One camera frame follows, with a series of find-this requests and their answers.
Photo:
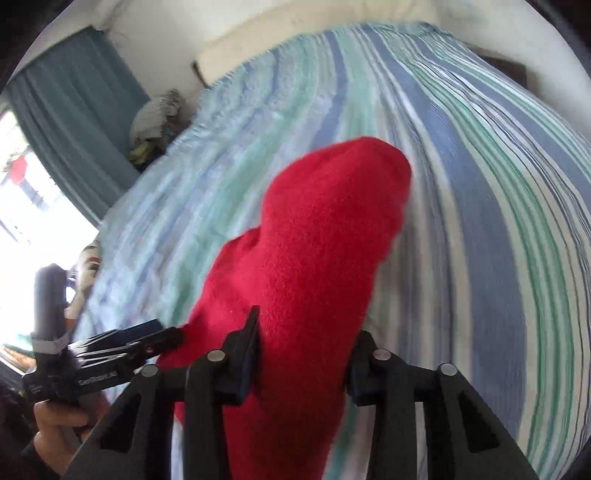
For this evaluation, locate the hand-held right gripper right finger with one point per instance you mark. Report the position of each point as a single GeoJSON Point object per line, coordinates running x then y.
{"type": "Point", "coordinates": [360, 383]}

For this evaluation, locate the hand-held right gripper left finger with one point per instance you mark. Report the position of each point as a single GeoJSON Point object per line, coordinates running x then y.
{"type": "Point", "coordinates": [240, 364]}

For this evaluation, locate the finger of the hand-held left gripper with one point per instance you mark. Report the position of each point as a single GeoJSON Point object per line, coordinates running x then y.
{"type": "Point", "coordinates": [161, 344]}
{"type": "Point", "coordinates": [138, 333]}

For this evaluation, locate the red fleece sock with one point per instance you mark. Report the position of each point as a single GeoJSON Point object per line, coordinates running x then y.
{"type": "Point", "coordinates": [314, 258]}

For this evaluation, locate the pile of clothes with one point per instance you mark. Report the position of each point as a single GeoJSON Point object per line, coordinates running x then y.
{"type": "Point", "coordinates": [152, 124]}

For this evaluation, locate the person's left hand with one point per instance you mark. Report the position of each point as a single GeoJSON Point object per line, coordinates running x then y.
{"type": "Point", "coordinates": [55, 424]}

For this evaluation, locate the printed pillow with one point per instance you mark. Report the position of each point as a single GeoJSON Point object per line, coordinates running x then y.
{"type": "Point", "coordinates": [87, 272]}

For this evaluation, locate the window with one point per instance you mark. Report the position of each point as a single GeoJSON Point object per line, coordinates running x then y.
{"type": "Point", "coordinates": [37, 240]}

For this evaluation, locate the red hanging cloth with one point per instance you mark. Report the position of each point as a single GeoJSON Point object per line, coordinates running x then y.
{"type": "Point", "coordinates": [19, 170]}

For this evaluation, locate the blue curtain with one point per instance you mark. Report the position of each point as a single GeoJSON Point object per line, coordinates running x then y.
{"type": "Point", "coordinates": [74, 115]}

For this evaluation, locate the blue green striped bed sheet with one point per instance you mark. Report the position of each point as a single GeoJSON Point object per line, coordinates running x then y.
{"type": "Point", "coordinates": [461, 207]}

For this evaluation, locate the cream padded headboard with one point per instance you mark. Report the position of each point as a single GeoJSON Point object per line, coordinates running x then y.
{"type": "Point", "coordinates": [240, 50]}

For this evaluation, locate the dark wooden nightstand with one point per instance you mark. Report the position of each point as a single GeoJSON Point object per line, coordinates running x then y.
{"type": "Point", "coordinates": [505, 69]}

